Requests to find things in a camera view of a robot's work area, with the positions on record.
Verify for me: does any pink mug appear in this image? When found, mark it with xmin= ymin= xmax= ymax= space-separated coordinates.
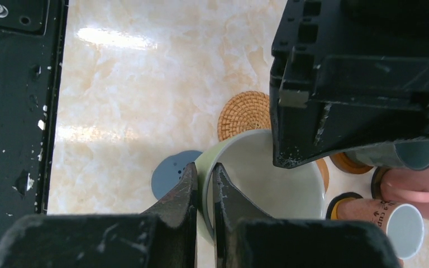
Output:
xmin=379 ymin=168 xmax=429 ymax=220

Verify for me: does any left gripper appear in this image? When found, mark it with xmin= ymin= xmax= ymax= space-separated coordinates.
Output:
xmin=270 ymin=1 xmax=429 ymax=169

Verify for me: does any grey blue coaster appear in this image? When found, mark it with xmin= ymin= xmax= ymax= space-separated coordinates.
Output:
xmin=151 ymin=150 xmax=202 ymax=200

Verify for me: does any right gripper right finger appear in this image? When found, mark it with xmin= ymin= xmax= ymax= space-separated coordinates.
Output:
xmin=212 ymin=163 xmax=401 ymax=267

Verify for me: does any brown ringed wooden coaster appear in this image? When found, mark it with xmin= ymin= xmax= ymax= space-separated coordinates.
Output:
xmin=329 ymin=152 xmax=373 ymax=175

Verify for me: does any dark green mug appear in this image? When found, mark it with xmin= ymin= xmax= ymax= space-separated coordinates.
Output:
xmin=345 ymin=140 xmax=429 ymax=171

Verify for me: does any small pink cup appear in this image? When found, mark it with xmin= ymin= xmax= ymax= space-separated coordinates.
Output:
xmin=336 ymin=198 xmax=425 ymax=260

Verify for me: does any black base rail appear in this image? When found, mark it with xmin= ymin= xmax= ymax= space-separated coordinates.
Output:
xmin=0 ymin=1 xmax=69 ymax=240

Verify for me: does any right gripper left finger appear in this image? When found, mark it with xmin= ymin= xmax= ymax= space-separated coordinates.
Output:
xmin=0 ymin=163 xmax=198 ymax=267

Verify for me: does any orange face coaster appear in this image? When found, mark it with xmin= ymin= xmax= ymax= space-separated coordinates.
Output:
xmin=326 ymin=192 xmax=363 ymax=220

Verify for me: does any woven rattan coaster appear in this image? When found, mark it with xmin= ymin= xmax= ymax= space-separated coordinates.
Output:
xmin=217 ymin=91 xmax=271 ymax=141

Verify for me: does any light wooden coaster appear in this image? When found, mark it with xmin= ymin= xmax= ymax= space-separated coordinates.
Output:
xmin=316 ymin=159 xmax=330 ymax=191

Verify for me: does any pale green cup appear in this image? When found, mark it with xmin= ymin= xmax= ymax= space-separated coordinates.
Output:
xmin=195 ymin=130 xmax=326 ymax=244

